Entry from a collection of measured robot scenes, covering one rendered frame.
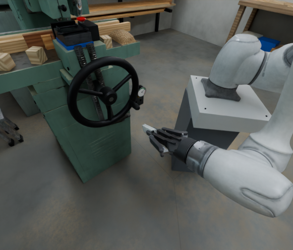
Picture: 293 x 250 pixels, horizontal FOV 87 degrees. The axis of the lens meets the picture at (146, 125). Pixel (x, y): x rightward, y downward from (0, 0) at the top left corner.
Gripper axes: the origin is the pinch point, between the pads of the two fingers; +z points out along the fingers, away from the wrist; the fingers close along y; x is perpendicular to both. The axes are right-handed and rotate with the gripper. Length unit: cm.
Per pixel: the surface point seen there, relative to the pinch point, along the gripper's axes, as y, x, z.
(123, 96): -11.1, -2.8, 36.0
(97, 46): 4.1, -30.6, 15.6
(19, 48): 25, -35, 41
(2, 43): 29, -37, 40
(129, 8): -156, -71, 222
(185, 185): -31, 73, 12
